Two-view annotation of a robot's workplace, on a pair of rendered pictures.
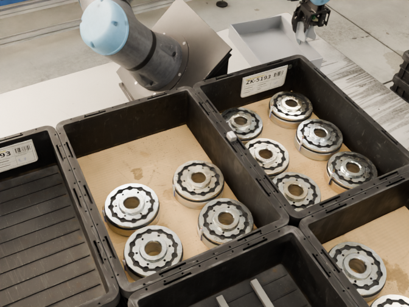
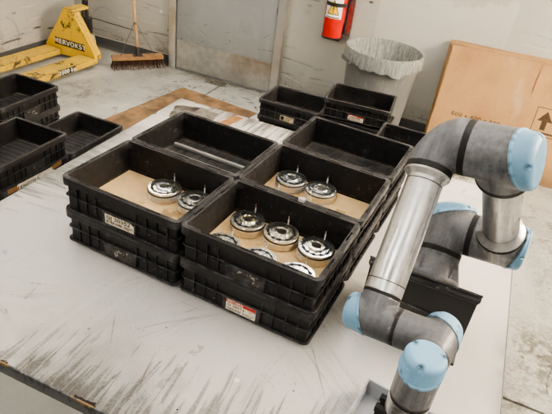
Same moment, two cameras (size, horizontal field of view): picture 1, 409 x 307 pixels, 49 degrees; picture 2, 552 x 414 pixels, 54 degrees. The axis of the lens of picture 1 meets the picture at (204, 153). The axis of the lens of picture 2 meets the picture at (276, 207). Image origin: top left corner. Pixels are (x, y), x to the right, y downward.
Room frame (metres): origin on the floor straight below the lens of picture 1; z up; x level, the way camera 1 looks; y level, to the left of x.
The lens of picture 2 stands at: (1.62, -0.93, 1.75)
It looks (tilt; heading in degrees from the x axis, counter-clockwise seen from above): 33 degrees down; 142
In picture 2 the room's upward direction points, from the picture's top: 8 degrees clockwise
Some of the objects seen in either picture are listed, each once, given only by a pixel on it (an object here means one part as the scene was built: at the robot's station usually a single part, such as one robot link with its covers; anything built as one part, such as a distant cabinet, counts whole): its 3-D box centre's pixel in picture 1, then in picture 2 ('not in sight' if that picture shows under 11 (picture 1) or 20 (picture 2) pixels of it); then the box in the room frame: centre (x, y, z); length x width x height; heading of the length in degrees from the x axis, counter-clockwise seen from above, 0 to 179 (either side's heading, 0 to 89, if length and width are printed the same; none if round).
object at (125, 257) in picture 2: not in sight; (151, 224); (0.33, -0.39, 0.76); 0.40 x 0.30 x 0.12; 30
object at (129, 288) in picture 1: (164, 172); (316, 181); (0.53, 0.07, 0.92); 0.40 x 0.30 x 0.02; 30
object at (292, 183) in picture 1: (295, 190); (248, 218); (0.55, -0.18, 0.86); 0.05 x 0.05 x 0.01
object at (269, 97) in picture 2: not in sight; (292, 124); (-0.91, 1.11, 0.31); 0.40 x 0.30 x 0.34; 33
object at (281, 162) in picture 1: (265, 156); (281, 232); (0.64, -0.13, 0.86); 0.10 x 0.10 x 0.01
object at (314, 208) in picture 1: (297, 125); (273, 227); (0.68, -0.19, 0.92); 0.40 x 0.30 x 0.02; 30
